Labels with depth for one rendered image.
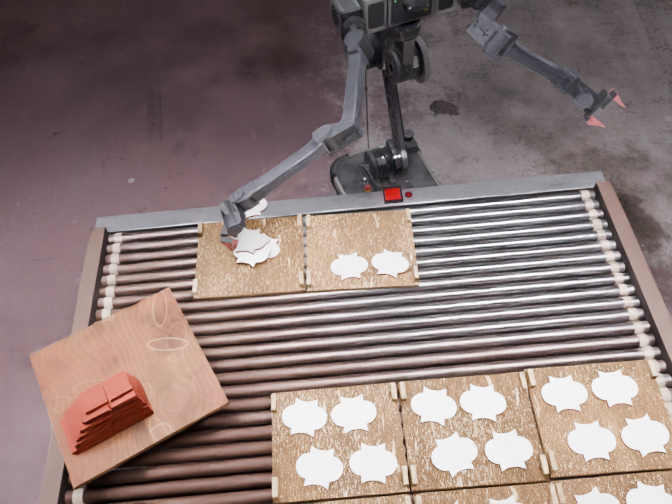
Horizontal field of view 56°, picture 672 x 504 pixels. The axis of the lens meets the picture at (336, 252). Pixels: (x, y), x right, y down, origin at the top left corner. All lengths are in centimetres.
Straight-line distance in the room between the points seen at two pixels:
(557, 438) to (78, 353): 156
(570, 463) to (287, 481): 85
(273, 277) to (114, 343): 60
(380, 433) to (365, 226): 82
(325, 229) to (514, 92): 236
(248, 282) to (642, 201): 249
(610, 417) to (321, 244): 116
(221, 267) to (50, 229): 187
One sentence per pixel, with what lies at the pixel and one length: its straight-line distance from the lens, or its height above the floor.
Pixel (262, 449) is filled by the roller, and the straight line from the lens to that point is 211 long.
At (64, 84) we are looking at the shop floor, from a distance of 508.
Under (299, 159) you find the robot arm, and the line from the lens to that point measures 222.
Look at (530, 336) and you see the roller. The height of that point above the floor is 92.
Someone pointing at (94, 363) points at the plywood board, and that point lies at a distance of 225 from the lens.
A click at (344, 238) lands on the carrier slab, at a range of 244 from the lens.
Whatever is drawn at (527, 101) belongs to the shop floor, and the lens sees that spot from 448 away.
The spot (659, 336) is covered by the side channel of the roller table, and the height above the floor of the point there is 94.
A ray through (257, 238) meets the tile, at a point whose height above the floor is 97.
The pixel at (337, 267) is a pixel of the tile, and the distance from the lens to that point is 236.
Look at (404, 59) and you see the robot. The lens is 276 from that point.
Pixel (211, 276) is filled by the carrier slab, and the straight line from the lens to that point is 242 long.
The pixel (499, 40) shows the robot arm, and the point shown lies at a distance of 224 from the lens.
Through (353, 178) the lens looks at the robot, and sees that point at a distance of 357.
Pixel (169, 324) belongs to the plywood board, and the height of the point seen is 104.
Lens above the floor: 290
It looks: 55 degrees down
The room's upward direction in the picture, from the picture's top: 5 degrees counter-clockwise
